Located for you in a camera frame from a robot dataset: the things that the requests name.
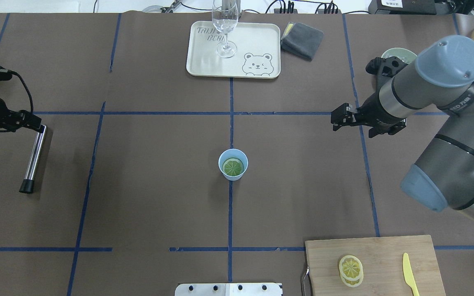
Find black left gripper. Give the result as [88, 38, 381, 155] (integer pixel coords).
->
[0, 99, 42, 133]

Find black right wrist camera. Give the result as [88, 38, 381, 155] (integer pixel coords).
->
[365, 56, 408, 86]

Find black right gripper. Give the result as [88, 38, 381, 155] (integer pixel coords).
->
[330, 95, 407, 138]

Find folded grey cloth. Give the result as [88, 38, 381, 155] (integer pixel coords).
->
[280, 22, 324, 61]

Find lemon slice on board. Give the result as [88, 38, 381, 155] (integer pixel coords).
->
[338, 255, 364, 288]

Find lemon slice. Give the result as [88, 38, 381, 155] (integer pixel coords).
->
[338, 255, 364, 288]
[222, 157, 244, 177]

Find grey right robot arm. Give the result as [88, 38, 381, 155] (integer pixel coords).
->
[331, 35, 474, 222]

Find light blue plastic cup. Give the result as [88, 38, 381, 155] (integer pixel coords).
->
[218, 148, 249, 181]

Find clear wine glass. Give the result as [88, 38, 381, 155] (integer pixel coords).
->
[212, 0, 239, 58]

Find wooden cutting board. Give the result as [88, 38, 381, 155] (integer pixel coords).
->
[305, 235, 446, 296]

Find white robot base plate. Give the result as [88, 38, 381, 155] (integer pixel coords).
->
[174, 282, 283, 296]

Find black box with label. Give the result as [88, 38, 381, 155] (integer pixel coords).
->
[367, 0, 437, 15]

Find green bowl of ice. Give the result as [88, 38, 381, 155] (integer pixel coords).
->
[381, 47, 417, 64]

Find cream bear serving tray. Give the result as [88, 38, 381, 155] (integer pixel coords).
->
[186, 21, 281, 79]

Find black power strip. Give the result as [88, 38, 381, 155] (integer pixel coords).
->
[269, 0, 298, 14]

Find yellow plastic knife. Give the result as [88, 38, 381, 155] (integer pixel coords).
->
[402, 252, 420, 296]

